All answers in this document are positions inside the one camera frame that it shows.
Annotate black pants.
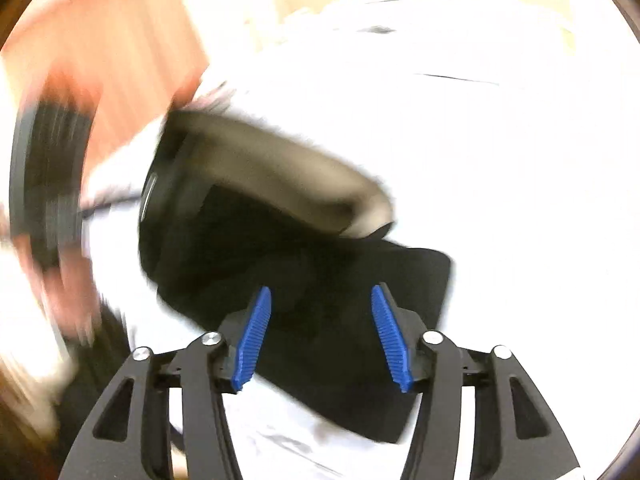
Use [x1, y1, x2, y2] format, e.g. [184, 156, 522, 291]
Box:
[137, 110, 453, 445]

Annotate wide orange curtain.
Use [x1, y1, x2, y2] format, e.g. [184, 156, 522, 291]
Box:
[2, 0, 211, 161]

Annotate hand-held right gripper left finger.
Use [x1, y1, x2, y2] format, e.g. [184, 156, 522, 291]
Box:
[60, 286, 273, 480]

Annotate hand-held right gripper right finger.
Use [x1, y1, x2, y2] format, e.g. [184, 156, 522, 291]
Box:
[371, 282, 583, 480]

